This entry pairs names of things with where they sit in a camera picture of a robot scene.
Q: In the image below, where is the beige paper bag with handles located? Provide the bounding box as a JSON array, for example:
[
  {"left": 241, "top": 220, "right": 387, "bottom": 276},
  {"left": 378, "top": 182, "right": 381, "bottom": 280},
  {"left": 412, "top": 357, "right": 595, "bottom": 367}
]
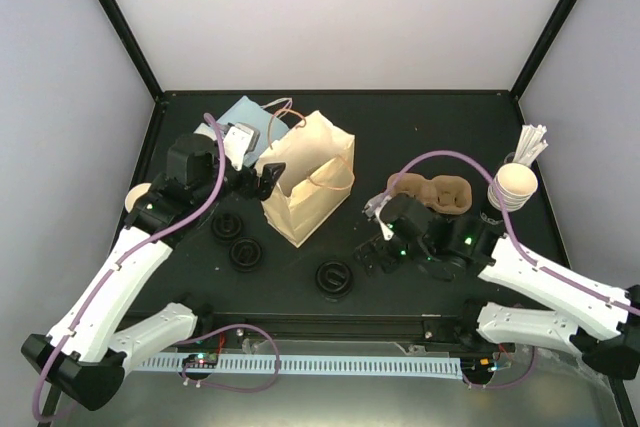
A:
[{"left": 255, "top": 111, "right": 355, "bottom": 248}]

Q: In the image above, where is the brown cardboard cup carrier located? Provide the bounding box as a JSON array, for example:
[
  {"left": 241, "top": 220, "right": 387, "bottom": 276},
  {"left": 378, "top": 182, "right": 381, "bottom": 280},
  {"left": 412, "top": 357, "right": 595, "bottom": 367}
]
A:
[{"left": 387, "top": 173, "right": 473, "bottom": 215}]

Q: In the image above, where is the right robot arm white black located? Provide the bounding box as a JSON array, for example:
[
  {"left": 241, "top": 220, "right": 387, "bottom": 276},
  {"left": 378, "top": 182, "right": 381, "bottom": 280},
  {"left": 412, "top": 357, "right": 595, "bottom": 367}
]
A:
[{"left": 363, "top": 193, "right": 639, "bottom": 380}]

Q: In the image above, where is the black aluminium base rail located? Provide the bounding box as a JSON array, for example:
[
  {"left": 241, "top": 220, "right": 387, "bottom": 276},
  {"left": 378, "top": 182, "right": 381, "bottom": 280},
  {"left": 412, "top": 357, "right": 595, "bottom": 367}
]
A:
[{"left": 177, "top": 313, "right": 499, "bottom": 353}]

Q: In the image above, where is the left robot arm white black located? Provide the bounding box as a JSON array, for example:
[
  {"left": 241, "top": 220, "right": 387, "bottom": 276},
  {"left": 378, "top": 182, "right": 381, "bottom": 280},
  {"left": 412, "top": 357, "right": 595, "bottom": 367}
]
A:
[{"left": 21, "top": 133, "right": 286, "bottom": 411}]

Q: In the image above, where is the right black frame post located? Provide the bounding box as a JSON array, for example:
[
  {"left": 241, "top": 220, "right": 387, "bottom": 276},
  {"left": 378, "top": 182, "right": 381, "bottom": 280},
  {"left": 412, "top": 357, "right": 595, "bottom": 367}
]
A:
[{"left": 510, "top": 0, "right": 578, "bottom": 101}]

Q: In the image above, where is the stack of black cup lids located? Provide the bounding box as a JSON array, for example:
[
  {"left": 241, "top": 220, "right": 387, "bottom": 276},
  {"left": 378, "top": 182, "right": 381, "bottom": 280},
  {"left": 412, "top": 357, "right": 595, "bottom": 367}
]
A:
[{"left": 210, "top": 212, "right": 244, "bottom": 244}]

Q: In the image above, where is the right controller circuit board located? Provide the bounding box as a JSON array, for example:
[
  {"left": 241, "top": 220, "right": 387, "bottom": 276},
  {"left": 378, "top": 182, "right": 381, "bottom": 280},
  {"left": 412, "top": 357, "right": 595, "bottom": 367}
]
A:
[{"left": 460, "top": 357, "right": 512, "bottom": 373}]

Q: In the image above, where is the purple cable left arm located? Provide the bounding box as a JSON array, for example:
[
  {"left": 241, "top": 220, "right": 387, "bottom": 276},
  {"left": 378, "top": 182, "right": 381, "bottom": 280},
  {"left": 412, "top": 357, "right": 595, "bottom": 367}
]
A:
[{"left": 32, "top": 112, "right": 226, "bottom": 423}]

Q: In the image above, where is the clear glass straw jar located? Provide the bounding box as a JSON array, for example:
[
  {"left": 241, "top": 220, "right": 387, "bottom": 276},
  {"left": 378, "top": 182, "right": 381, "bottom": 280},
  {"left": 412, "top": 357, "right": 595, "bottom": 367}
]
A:
[{"left": 502, "top": 152, "right": 521, "bottom": 165}]

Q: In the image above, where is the white cup stack left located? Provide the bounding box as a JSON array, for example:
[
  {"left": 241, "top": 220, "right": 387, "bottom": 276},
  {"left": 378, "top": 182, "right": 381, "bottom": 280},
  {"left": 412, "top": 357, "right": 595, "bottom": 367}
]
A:
[{"left": 124, "top": 182, "right": 151, "bottom": 213}]

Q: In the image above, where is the light blue slotted cable duct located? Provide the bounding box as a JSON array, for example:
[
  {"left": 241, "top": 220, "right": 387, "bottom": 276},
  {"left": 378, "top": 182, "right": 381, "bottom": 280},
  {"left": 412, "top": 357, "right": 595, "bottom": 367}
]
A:
[{"left": 136, "top": 352, "right": 463, "bottom": 380}]

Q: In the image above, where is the left controller circuit board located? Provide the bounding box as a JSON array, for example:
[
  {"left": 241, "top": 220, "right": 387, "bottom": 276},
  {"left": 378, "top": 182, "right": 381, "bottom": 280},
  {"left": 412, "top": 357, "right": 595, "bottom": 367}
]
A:
[{"left": 182, "top": 353, "right": 219, "bottom": 370}]

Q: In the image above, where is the left black frame post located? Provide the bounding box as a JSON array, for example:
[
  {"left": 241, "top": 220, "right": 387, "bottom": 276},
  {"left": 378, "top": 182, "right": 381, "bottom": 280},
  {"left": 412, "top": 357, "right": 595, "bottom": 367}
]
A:
[{"left": 97, "top": 0, "right": 164, "bottom": 102}]

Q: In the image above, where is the stack of white paper cups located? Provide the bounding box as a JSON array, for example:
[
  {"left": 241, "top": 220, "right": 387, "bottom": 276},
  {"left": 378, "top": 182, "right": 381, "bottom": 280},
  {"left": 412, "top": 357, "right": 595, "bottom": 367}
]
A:
[{"left": 487, "top": 163, "right": 539, "bottom": 213}]

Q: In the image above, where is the light blue paper bag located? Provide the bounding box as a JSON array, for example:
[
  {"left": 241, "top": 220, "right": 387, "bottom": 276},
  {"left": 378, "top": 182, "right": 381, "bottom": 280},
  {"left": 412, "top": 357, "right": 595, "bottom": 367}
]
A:
[{"left": 217, "top": 96, "right": 290, "bottom": 152}]

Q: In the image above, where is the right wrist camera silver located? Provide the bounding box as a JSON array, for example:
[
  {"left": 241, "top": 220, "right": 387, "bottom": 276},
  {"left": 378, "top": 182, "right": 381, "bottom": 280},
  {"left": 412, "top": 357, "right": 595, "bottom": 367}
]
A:
[{"left": 362, "top": 192, "right": 394, "bottom": 242}]

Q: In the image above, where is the controller circuit board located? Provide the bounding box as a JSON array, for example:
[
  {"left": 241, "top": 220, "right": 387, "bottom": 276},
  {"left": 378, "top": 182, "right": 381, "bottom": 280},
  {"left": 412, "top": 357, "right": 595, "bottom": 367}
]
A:
[
  {"left": 182, "top": 353, "right": 219, "bottom": 370},
  {"left": 460, "top": 357, "right": 512, "bottom": 373}
]

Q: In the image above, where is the black cup lid single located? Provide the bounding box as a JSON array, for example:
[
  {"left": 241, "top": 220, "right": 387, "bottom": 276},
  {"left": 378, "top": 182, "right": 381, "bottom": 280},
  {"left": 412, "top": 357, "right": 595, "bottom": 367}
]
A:
[{"left": 229, "top": 237, "right": 263, "bottom": 273}]

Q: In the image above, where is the black frame post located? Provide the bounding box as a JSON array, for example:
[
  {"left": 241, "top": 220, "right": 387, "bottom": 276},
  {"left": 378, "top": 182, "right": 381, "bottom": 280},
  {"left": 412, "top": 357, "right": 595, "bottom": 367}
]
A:
[
  {"left": 97, "top": 0, "right": 164, "bottom": 102},
  {"left": 510, "top": 0, "right": 578, "bottom": 101}
]

